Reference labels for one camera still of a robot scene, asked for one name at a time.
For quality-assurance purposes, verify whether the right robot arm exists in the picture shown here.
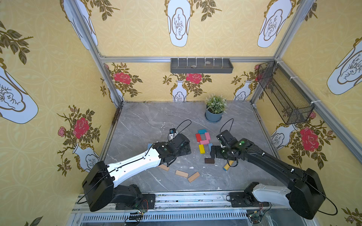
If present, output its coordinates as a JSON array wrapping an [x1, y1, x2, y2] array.
[[212, 130, 326, 220]]

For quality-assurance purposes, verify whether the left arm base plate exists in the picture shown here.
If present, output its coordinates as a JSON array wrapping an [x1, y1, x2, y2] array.
[[116, 194, 156, 211]]

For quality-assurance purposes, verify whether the grey wall shelf tray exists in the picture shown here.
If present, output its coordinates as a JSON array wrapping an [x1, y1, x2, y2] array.
[[170, 57, 234, 74]]

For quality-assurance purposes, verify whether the pink block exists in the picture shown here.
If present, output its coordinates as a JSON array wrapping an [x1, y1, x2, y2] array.
[[200, 140, 209, 145], [205, 132, 211, 140]]

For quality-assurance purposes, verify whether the yellow block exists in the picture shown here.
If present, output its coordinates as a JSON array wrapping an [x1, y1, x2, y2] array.
[[199, 144, 205, 154]]

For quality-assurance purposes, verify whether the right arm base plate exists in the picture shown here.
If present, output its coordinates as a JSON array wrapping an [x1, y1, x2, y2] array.
[[226, 192, 271, 209]]

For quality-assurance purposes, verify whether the dark brown block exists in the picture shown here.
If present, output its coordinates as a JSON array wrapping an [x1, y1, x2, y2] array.
[[204, 158, 215, 164]]

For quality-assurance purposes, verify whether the wooden block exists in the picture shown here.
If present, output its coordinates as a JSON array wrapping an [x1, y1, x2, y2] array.
[[188, 172, 200, 183], [158, 164, 170, 171], [175, 170, 189, 178]]

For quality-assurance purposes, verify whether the wooden block middle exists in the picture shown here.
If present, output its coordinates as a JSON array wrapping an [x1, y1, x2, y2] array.
[[175, 170, 189, 178]]

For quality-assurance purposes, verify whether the potted green plant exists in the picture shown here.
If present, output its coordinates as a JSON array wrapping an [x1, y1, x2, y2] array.
[[205, 95, 227, 123]]

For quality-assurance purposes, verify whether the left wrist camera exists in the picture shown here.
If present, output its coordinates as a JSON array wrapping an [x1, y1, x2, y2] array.
[[168, 128, 178, 140]]

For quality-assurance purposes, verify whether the teal block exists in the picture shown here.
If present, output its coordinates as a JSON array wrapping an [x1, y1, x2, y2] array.
[[198, 129, 207, 134]]

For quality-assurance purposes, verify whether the wooden block right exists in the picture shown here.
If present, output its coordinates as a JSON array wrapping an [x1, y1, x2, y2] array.
[[188, 172, 200, 183]]

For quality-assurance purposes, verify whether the red block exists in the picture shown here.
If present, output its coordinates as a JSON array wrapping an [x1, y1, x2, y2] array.
[[195, 134, 201, 142]]

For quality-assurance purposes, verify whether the black wire mesh basket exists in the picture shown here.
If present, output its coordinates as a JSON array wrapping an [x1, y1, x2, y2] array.
[[256, 61, 314, 124]]

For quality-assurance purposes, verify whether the circuit board with wires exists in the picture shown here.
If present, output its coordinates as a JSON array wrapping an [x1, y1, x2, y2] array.
[[124, 211, 145, 226]]

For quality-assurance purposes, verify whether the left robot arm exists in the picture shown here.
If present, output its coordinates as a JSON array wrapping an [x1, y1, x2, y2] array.
[[82, 133, 191, 212]]

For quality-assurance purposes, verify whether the wooden block left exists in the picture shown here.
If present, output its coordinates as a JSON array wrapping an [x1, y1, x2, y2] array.
[[158, 164, 170, 171]]

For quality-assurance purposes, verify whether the aluminium rail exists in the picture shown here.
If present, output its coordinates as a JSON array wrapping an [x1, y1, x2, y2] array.
[[67, 190, 319, 226]]

